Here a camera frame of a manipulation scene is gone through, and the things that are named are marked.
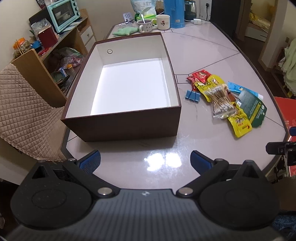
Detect green card with jar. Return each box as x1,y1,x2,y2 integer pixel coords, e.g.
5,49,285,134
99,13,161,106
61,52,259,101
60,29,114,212
237,90,267,128

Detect large yellow snack bag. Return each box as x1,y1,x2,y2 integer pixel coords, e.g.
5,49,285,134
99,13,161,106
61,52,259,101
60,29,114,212
193,75,252,138

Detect cotton swab bag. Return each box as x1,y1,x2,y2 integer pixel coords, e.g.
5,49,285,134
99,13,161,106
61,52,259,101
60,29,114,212
205,84,236,119

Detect blue binder clips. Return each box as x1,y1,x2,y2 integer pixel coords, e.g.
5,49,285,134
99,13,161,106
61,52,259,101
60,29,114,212
185,84,201,102

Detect blue hand cream tube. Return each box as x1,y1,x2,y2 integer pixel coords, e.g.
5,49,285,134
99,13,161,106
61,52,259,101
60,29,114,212
227,81,263,100

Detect red snack packet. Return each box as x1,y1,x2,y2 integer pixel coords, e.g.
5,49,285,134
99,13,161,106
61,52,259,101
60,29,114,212
187,69,211,84

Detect red cardboard box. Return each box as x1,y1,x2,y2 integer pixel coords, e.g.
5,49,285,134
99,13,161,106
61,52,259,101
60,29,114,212
274,97,296,142

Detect quilted beige chair cover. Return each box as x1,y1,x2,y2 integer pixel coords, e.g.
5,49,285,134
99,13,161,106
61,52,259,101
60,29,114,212
1,64,66,162

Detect brown storage box white inside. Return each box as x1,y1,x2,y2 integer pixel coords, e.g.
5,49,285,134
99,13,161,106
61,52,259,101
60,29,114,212
61,32,182,142

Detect wooden shelf cabinet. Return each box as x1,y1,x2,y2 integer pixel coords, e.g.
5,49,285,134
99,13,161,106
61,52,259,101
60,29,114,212
11,9,96,107

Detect dark red box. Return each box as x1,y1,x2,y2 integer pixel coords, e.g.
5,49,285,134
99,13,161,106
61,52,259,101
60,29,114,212
38,27,58,49

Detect orange lid glass jar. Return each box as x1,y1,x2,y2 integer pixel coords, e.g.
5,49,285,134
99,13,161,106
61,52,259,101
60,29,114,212
13,38,31,58

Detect green folded cloth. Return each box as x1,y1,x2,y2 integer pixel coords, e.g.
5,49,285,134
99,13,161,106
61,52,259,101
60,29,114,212
112,27,139,37

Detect white power adapter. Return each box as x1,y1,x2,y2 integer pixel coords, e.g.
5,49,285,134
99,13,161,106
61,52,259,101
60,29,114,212
192,19,205,25

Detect patterned mug with spoon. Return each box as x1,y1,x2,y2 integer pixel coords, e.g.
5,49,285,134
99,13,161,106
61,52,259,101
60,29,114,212
137,19,157,33

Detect white mug with red print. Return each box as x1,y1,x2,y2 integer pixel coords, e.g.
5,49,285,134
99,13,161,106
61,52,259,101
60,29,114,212
152,15,170,30

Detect black refrigerator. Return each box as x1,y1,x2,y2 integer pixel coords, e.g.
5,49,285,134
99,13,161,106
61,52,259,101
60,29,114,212
210,0,241,38

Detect dark green electric kettle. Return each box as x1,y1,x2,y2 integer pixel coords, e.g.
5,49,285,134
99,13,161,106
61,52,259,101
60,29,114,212
185,0,197,21

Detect teal toaster oven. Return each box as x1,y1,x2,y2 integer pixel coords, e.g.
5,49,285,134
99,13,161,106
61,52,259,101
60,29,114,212
46,0,81,34

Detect green tissue box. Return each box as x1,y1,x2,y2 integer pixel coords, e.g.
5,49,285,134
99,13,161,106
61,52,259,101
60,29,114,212
135,13,156,21

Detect blue thermos flask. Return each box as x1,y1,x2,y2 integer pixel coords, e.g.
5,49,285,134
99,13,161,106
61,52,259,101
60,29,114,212
164,0,185,29

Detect light blue foil bag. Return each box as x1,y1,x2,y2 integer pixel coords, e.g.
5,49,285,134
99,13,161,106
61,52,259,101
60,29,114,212
130,0,156,18

